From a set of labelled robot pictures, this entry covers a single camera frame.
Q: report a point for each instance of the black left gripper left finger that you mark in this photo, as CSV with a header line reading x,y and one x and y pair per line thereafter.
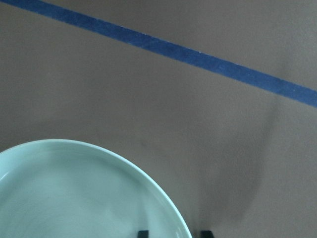
x,y
143,234

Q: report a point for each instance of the light green ceramic plate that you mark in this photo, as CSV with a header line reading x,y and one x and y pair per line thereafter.
x,y
59,188

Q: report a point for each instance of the brown paper table cover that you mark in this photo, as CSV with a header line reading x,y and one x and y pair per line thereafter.
x,y
235,159

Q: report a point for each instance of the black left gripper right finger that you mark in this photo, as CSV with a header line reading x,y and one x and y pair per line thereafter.
x,y
206,234

